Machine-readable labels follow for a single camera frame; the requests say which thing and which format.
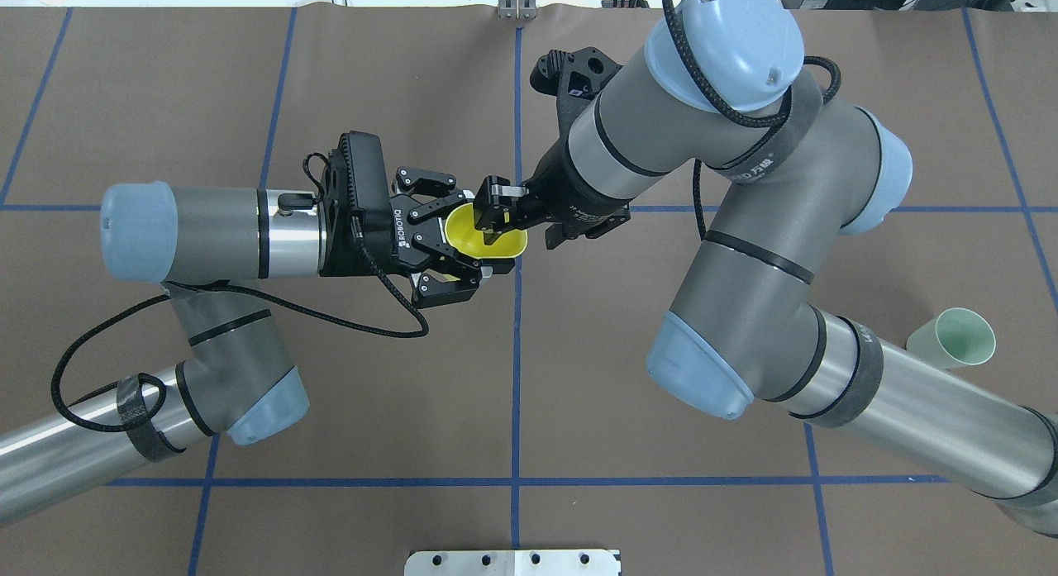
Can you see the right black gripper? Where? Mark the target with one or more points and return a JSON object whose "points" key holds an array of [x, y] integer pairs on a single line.
{"points": [[576, 197]]}

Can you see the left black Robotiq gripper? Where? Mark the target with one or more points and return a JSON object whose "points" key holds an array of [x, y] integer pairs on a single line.
{"points": [[382, 247]]}

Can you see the yellow plastic cup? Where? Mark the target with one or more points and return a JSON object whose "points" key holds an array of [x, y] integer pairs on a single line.
{"points": [[462, 235]]}

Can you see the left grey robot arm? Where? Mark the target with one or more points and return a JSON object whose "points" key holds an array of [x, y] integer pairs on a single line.
{"points": [[205, 247]]}

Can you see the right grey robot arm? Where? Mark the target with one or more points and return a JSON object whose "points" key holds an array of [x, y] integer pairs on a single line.
{"points": [[727, 84]]}

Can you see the pale green plastic cup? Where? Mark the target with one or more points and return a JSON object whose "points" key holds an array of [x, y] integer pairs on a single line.
{"points": [[955, 338]]}

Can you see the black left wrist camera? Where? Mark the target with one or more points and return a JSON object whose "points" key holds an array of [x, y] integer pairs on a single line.
{"points": [[355, 185]]}

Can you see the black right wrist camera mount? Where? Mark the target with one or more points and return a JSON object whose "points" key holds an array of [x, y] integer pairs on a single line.
{"points": [[573, 78]]}

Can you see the aluminium frame post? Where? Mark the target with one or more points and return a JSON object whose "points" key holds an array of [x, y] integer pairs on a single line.
{"points": [[517, 9]]}

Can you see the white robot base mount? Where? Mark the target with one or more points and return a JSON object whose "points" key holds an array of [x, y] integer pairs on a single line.
{"points": [[515, 562]]}

